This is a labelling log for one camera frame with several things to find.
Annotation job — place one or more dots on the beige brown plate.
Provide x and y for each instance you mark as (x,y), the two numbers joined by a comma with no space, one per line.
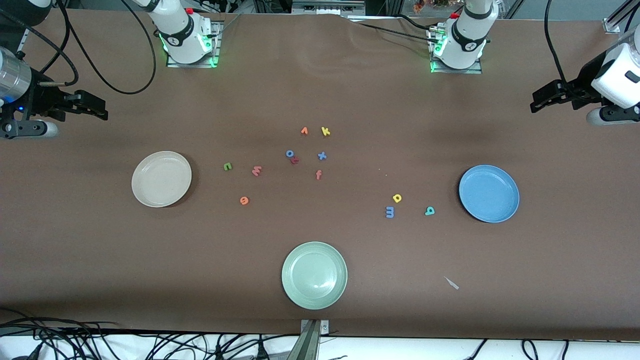
(161,179)

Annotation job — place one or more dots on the blue plate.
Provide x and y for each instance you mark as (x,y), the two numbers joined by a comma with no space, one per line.
(489,194)

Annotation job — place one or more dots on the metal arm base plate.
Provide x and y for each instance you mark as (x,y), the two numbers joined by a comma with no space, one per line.
(192,64)
(457,71)

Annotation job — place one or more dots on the pale green plate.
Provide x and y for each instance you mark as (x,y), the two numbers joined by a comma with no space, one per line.
(314,275)

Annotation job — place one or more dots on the pink foam letter w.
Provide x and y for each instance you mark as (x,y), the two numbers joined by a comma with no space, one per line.
(256,171)

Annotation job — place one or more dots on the aluminium edge rail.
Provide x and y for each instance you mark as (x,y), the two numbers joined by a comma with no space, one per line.
(22,42)

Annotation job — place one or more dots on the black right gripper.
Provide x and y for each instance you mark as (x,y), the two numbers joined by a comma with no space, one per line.
(42,99)

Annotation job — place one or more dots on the brown table cover sheet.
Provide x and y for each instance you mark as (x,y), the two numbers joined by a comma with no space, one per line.
(350,90)

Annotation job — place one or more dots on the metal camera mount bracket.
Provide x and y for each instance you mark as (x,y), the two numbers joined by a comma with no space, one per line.
(311,340)

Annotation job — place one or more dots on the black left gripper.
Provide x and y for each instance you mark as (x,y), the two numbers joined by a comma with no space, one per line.
(583,83)

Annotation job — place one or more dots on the grey box behind table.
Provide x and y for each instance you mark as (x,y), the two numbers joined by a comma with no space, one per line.
(327,6)

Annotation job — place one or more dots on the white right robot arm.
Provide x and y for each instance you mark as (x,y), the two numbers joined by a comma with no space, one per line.
(182,37)

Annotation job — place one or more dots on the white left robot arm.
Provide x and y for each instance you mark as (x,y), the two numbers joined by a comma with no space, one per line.
(467,42)

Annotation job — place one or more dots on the aluminium frame profile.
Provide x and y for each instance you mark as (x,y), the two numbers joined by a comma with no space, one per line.
(617,20)

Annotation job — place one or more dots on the orange brown background object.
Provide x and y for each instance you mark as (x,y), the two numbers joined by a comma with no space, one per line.
(420,6)

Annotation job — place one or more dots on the teal foam letter p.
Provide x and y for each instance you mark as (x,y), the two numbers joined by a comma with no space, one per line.
(432,212)

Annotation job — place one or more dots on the blue foam letter m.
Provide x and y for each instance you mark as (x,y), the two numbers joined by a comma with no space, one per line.
(393,212)

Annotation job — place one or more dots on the small white paper scrap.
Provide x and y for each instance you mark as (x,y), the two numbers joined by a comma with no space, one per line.
(451,283)

